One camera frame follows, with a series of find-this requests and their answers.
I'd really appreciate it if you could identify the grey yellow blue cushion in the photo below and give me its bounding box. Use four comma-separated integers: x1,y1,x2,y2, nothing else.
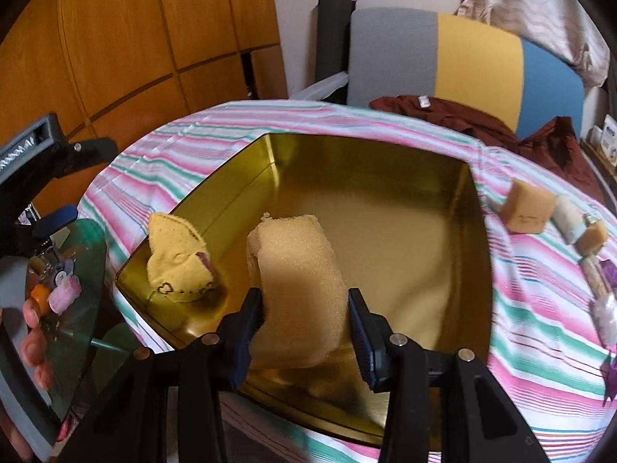
347,7,585,138

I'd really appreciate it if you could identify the dark red garment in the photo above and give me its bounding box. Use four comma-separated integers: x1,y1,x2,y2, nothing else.
369,95,605,204

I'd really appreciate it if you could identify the black rolled mat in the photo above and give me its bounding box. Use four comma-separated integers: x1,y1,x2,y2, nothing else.
315,0,356,81

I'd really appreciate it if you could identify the white green sponge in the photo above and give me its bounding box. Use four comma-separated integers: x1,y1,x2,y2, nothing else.
551,196,587,245

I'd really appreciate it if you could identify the clear plastic bundle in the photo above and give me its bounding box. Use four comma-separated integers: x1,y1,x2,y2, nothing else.
592,293,617,347

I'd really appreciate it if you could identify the striped pink green bedsheet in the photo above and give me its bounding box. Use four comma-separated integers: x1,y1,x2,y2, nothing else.
78,100,616,462

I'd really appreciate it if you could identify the brown beige scrub pad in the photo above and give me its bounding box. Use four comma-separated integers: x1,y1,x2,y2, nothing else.
579,255,612,299

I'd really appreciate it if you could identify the large tan sponge block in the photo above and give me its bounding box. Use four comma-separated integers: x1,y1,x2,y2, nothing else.
247,215,350,370

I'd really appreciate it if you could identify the green plastic bin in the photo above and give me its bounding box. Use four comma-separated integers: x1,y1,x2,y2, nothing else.
0,217,139,444

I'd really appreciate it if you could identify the white grey pillow edge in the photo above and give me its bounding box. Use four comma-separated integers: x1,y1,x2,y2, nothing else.
290,71,348,101

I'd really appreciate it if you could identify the beige patterned curtain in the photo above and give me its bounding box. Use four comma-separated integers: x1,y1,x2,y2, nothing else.
457,0,611,88

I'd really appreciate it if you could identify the tan sponge cube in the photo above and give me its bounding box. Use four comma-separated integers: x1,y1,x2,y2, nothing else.
499,179,557,234

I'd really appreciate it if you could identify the wooden wardrobe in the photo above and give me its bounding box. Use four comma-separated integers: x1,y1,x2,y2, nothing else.
0,0,290,218

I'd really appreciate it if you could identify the white product box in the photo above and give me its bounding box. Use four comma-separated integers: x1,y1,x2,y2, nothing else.
589,114,617,166

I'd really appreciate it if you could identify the person left hand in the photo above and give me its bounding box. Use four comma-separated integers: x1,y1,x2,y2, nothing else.
0,298,56,461

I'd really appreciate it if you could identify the gold metal tin box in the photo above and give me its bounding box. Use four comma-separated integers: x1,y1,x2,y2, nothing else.
115,132,494,446

